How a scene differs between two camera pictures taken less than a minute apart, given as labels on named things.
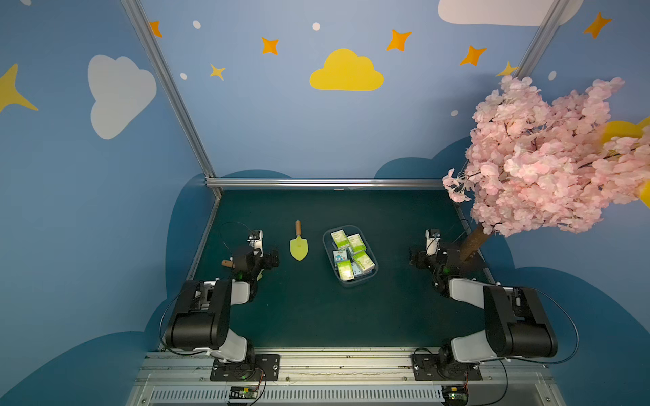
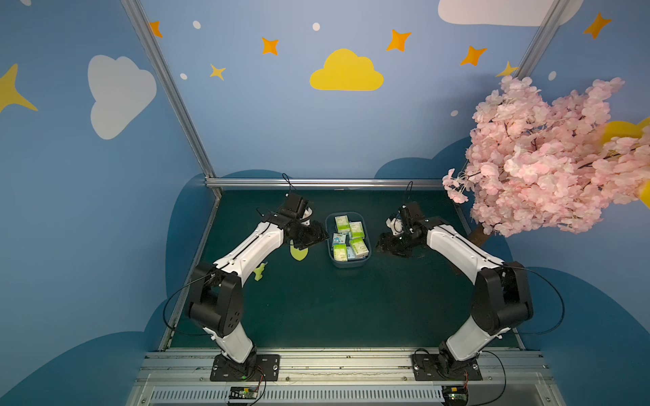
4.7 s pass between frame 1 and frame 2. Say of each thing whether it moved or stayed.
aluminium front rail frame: stayed
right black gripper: moved
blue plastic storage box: moved
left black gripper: moved
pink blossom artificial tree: stayed
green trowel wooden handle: stayed
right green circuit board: stayed
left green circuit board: stayed
